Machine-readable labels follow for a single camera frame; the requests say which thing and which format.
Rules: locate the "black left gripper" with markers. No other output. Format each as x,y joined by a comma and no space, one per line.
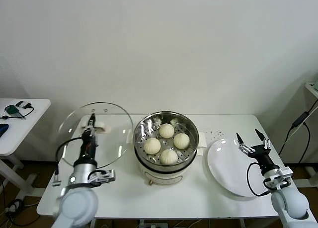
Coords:
89,148

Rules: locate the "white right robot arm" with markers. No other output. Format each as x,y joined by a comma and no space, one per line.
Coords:
288,200

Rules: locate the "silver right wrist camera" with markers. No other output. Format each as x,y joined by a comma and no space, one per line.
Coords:
280,178

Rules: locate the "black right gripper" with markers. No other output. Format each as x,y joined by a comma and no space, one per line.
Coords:
262,156

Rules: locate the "white round plate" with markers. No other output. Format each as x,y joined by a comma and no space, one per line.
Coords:
223,168

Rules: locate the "blue object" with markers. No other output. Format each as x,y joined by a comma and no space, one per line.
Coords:
3,129

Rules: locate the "round glass pot lid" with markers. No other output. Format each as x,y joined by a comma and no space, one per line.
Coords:
116,141

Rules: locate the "white electric cooker pot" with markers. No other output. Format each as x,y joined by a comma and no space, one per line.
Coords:
164,176

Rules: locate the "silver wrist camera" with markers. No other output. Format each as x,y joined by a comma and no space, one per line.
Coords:
280,178
104,177

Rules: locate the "black silver usb stick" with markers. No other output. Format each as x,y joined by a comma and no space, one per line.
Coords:
20,103

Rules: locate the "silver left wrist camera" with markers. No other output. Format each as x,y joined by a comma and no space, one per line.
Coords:
104,177

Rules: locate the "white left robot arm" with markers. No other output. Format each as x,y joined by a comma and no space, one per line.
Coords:
77,205

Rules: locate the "perforated steel steamer basket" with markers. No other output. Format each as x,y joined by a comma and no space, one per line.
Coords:
141,128

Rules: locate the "white steamed baozi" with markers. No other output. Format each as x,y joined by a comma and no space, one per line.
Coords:
166,130
181,141
169,157
152,146

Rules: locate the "white side table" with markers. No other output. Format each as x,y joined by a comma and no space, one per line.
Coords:
29,128

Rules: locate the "floor power strip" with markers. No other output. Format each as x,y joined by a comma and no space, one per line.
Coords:
155,225

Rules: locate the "green hex key set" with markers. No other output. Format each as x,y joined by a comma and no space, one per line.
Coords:
12,109

